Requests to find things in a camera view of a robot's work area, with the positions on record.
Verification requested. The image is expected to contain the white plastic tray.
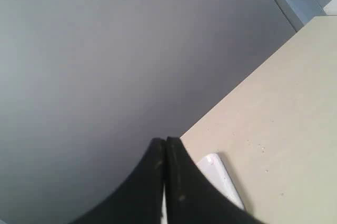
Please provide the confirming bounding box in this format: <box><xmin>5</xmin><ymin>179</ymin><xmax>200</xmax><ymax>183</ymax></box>
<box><xmin>161</xmin><ymin>152</ymin><xmax>245</xmax><ymax>224</ymax></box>

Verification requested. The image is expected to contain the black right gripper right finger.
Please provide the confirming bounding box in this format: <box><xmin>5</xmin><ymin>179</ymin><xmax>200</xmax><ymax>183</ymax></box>
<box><xmin>164</xmin><ymin>136</ymin><xmax>248</xmax><ymax>224</ymax></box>

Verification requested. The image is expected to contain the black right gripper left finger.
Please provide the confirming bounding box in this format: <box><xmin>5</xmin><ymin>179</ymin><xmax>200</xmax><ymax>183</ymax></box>
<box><xmin>72</xmin><ymin>138</ymin><xmax>165</xmax><ymax>224</ymax></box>

